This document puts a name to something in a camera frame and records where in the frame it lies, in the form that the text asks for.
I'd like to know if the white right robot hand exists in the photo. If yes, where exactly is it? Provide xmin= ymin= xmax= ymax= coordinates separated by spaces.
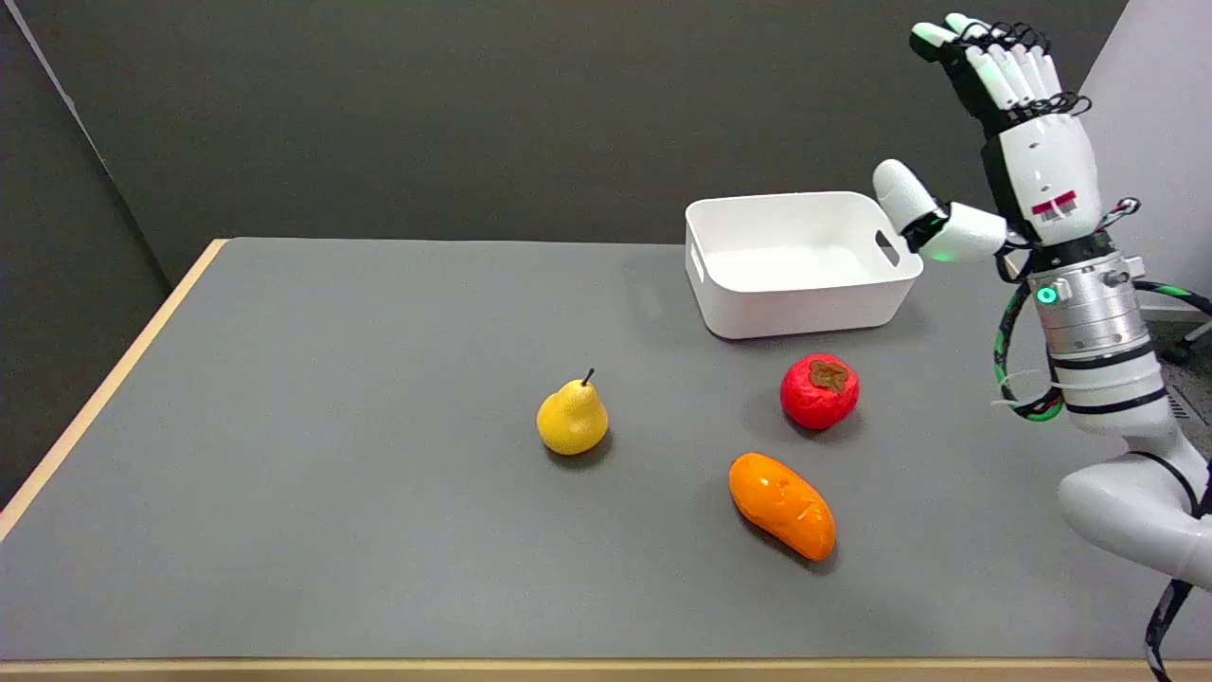
xmin=872 ymin=12 xmax=1116 ymax=265

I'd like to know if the black green braided cable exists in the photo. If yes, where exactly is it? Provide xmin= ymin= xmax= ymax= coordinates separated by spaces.
xmin=992 ymin=197 xmax=1212 ymax=423

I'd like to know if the yellow pear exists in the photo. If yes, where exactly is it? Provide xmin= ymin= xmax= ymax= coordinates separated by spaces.
xmin=536 ymin=368 xmax=610 ymax=457

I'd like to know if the white plastic bin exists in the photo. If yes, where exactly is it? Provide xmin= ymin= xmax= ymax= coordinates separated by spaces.
xmin=685 ymin=191 xmax=924 ymax=340

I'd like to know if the orange mango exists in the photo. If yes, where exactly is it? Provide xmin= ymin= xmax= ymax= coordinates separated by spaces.
xmin=728 ymin=452 xmax=838 ymax=563

